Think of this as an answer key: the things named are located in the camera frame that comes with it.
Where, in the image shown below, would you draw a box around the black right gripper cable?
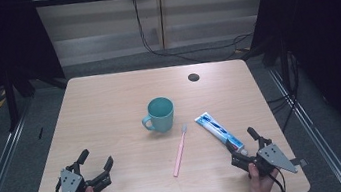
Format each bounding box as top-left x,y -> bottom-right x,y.
266,166 -> 288,192

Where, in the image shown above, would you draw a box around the black table grommet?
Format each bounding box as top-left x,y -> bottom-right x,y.
187,72 -> 201,83

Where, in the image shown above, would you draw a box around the teal cup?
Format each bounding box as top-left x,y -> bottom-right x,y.
138,95 -> 179,137

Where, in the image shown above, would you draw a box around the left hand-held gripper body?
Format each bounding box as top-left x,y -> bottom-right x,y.
57,162 -> 114,192

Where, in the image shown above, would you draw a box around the blue and white toothpaste tube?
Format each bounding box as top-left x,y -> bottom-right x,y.
193,106 -> 250,163

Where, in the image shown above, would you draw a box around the black socket cable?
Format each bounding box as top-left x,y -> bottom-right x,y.
131,0 -> 258,73

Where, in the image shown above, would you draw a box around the black floor cables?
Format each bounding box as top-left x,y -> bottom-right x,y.
259,50 -> 309,135

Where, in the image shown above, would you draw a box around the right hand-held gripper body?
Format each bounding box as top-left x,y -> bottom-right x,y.
230,139 -> 298,183

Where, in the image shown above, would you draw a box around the pink toothbrush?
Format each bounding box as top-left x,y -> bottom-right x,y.
166,123 -> 195,178

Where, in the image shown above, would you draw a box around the black metal stand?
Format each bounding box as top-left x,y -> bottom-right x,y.
0,59 -> 73,133
238,32 -> 304,99

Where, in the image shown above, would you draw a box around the person's right hand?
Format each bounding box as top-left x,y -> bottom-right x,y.
244,160 -> 283,192

